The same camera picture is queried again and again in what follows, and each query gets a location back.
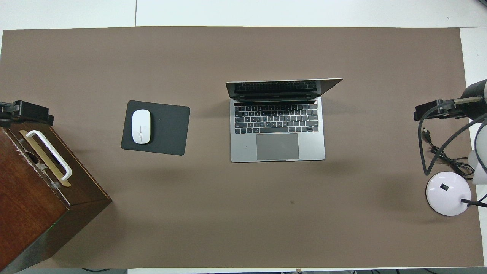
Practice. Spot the grey aluminium laptop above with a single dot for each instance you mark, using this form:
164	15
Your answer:
277	146

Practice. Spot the brown paper table cover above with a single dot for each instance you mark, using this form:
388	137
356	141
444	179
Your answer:
243	220

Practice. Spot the dark brown wooden box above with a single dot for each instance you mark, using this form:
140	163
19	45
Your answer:
26	205

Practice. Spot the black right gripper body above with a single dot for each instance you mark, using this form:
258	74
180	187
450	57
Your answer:
475	97

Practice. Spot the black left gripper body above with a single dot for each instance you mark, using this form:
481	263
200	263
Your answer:
7	112

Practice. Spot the white computer mouse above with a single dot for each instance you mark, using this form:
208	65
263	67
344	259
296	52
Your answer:
141	126

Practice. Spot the white desk lamp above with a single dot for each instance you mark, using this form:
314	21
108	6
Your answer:
448	194

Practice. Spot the black mouse pad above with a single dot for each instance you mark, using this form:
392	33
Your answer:
167	129

